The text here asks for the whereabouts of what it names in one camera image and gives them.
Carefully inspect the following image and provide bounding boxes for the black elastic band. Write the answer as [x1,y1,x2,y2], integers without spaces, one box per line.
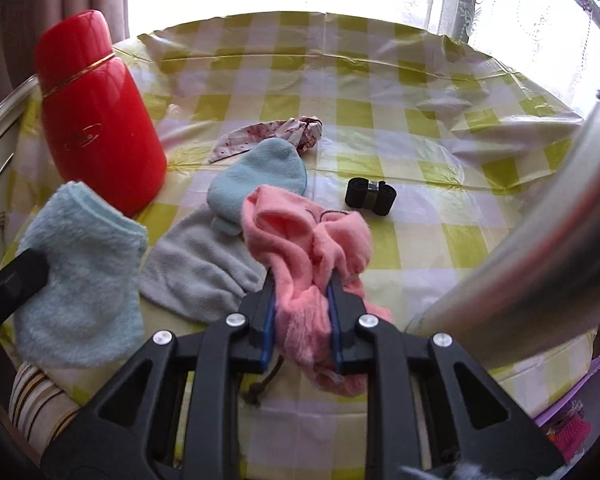
[344,177,397,215]

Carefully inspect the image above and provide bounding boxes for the striped cloth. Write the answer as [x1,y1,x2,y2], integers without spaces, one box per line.
[9,362,81,453]

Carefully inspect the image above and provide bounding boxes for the silver thermos flask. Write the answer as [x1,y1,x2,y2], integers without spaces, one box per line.
[404,25,600,366]

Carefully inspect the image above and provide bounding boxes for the light blue fuzzy sock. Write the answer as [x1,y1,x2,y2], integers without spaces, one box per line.
[14,181,149,368]
[208,138,308,236]

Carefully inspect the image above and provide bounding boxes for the red thermos flask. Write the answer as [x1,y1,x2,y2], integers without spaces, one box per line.
[34,10,167,218]

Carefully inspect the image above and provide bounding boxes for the grey cloth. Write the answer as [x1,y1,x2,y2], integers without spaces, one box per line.
[139,205,268,323]

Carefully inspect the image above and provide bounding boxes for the pink knit sock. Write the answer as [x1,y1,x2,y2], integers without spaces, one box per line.
[550,417,593,463]

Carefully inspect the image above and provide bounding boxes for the pink fuzzy sock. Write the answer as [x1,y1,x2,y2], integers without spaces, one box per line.
[241,185,393,406]

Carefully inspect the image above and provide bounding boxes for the yellow checked tablecloth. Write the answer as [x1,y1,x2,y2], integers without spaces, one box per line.
[0,10,598,461]

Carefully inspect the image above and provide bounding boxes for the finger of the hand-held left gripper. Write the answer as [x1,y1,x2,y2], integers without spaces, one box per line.
[0,247,50,356]

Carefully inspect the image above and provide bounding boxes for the floral hair scrunchie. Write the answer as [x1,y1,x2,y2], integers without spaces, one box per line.
[208,115,323,163]

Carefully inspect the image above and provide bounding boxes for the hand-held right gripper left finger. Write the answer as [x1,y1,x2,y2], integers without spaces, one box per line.
[40,272,278,480]

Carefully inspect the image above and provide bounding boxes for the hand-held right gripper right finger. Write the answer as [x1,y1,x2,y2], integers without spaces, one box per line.
[326,272,566,480]

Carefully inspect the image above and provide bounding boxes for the sheer embroidered curtain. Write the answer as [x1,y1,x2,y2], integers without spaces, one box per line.
[430,0,600,96]

